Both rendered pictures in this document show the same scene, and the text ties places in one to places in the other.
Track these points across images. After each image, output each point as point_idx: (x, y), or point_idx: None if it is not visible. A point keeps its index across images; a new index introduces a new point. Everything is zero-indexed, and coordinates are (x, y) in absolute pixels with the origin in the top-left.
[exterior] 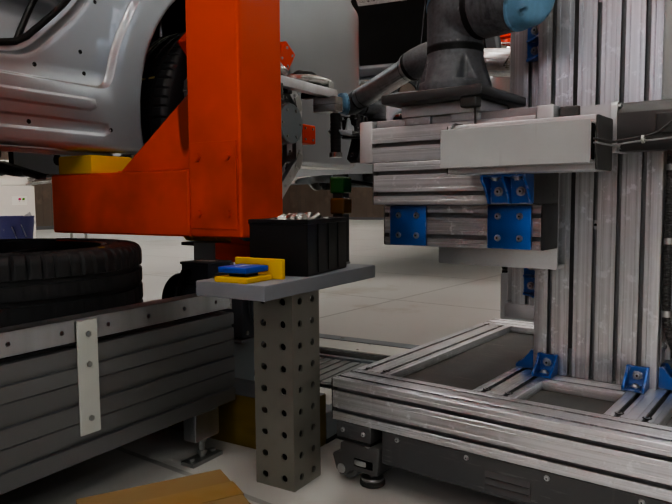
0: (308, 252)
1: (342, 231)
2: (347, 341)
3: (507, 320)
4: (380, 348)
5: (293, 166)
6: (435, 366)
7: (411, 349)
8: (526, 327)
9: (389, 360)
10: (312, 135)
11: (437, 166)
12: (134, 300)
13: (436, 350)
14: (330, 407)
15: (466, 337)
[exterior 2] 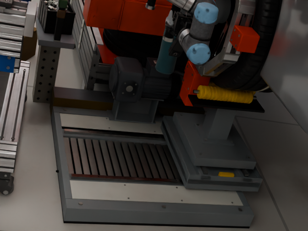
0: (38, 8)
1: (45, 14)
2: (151, 200)
3: (3, 151)
4: (113, 193)
5: (217, 55)
6: (4, 87)
7: (24, 90)
8: None
9: (24, 79)
10: (237, 41)
11: None
12: (117, 36)
13: (12, 92)
14: (56, 109)
15: (9, 112)
